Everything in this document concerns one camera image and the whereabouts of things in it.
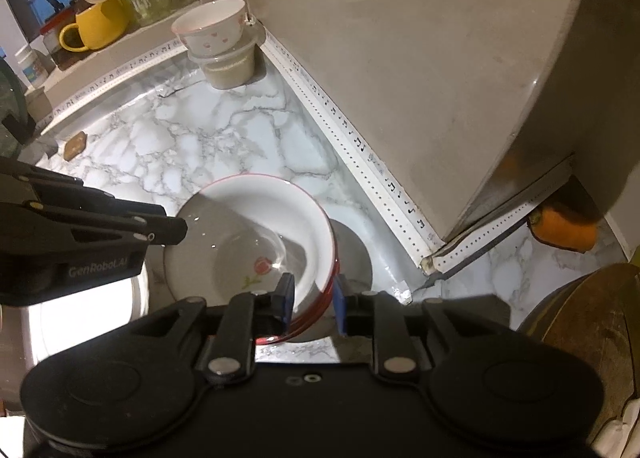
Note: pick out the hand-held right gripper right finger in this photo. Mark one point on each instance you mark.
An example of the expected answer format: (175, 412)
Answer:
(340, 310)

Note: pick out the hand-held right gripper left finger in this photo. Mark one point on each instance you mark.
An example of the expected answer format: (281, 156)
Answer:
(286, 303)

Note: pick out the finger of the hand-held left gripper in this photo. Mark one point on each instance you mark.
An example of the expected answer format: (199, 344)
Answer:
(75, 193)
(150, 232)

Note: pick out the white floral embossed plate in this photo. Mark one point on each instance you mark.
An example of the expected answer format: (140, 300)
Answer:
(100, 318)

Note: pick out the large red rimmed white bowl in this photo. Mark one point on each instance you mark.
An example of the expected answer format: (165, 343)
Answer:
(250, 238)

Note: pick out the black rectangular block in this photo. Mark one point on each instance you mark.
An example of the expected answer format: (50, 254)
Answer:
(17, 131)

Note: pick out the dark glass panel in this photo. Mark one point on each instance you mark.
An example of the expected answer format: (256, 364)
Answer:
(10, 93)

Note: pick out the white patterned edge strip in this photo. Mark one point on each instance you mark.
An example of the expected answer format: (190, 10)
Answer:
(500, 228)
(115, 73)
(350, 133)

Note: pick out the white jar with blue label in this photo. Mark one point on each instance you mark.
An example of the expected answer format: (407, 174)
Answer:
(32, 68)

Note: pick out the jar with red lid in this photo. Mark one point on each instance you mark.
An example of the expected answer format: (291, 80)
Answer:
(52, 51)

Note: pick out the yellow mug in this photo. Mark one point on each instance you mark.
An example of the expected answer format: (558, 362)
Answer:
(102, 23)

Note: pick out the grey plastic container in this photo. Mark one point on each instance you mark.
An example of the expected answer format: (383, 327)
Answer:
(230, 71)

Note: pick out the green printed drinking glass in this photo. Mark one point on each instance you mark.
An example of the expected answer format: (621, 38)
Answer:
(147, 3)

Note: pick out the white bowl with red hearts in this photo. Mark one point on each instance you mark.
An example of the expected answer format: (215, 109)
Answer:
(210, 28)

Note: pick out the round wooden board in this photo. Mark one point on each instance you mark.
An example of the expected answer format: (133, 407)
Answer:
(590, 338)

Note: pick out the white ribbed object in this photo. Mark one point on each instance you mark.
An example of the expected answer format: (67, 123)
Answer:
(620, 433)

